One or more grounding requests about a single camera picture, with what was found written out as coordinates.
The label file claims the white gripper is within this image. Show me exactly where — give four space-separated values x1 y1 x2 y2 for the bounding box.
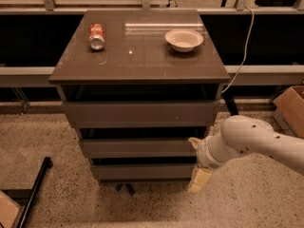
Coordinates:
188 136 221 193

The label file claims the grey bottom drawer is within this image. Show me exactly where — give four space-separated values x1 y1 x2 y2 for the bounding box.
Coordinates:
91 164 194 181

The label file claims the grey drawer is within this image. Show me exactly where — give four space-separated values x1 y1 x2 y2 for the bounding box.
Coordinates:
79 139 196 159
63 101 219 128
91 164 194 181

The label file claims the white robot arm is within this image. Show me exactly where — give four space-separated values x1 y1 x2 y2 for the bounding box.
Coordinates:
188 115 304 193

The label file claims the grey drawer cabinet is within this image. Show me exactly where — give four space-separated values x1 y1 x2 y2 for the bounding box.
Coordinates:
49 9 229 182

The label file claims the grey middle drawer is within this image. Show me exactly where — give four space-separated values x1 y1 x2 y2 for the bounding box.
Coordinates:
79 139 196 159

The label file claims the grey top drawer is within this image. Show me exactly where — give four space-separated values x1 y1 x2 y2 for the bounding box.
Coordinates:
63 101 219 128

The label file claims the blue floor tape marker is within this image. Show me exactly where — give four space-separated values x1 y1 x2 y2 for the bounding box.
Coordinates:
115 183 136 197

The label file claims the white bowl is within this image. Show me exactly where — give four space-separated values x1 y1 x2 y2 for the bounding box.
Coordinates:
165 28 203 52

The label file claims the black pole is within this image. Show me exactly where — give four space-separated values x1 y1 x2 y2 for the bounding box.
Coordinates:
16 157 52 228

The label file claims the red soda can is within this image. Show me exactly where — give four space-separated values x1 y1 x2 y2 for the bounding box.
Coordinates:
88 23 105 50

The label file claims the cardboard box at corner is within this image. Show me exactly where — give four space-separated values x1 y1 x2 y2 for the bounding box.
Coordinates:
0 191 22 228

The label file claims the white cable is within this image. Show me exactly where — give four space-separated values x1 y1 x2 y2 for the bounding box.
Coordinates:
220 6 256 94

